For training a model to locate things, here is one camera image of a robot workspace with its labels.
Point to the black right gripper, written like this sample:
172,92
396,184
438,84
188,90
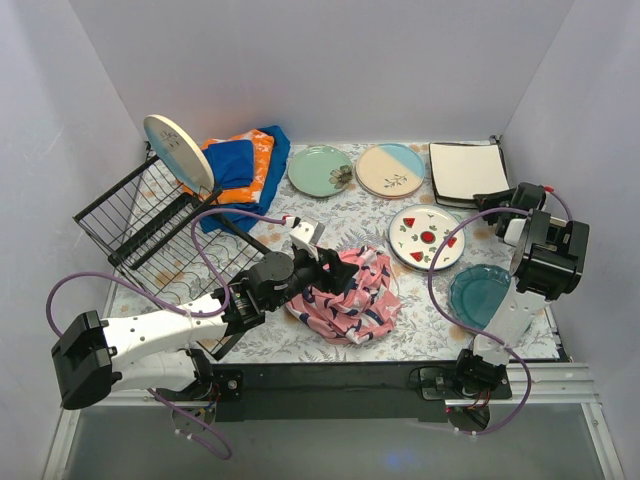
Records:
500,201

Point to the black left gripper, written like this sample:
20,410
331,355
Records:
329,270

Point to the square plate yellow flower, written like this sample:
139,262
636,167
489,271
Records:
450,199

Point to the blue striped white plate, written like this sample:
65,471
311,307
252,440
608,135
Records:
400,262

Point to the watermelon pattern round plate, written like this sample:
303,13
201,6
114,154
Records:
416,232

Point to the teal round plate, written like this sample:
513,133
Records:
476,293

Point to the mint green flower plate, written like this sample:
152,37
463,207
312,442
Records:
320,171

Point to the cream round plate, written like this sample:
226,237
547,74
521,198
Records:
179,153

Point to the cream and pink plate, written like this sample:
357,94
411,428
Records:
388,197

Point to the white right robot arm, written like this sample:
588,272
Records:
548,262

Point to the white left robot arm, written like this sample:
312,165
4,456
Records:
94,357

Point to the floral table mat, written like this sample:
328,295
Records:
354,218

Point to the pink navy patterned shorts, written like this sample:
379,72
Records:
365,311

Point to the blue and orange cloth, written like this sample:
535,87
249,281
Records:
249,168

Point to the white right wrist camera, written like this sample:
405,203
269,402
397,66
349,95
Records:
539,195

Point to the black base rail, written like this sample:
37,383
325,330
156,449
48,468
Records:
337,391

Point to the black wire dish rack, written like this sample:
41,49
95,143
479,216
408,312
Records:
142,225

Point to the aluminium frame rail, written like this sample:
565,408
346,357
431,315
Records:
551,427

